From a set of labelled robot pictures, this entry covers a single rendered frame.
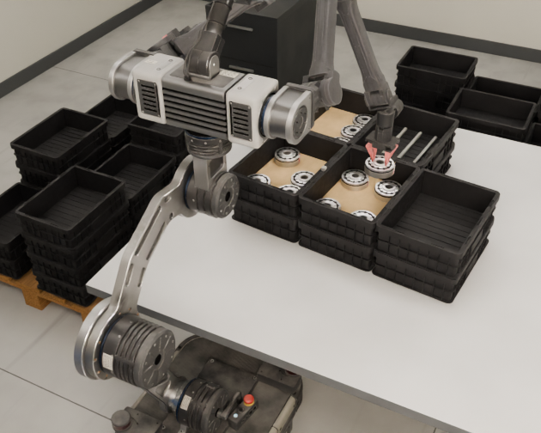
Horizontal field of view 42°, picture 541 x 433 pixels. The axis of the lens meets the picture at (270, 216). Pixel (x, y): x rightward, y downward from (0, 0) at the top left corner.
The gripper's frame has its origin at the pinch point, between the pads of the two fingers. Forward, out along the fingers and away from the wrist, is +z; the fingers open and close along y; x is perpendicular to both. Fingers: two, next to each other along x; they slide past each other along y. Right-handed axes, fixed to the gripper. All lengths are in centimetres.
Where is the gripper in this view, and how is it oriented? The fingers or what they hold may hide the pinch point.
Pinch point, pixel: (379, 161)
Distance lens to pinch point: 249.8
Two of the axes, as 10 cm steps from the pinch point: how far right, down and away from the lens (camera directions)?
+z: -0.2, 8.1, 5.9
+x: -5.3, 4.9, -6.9
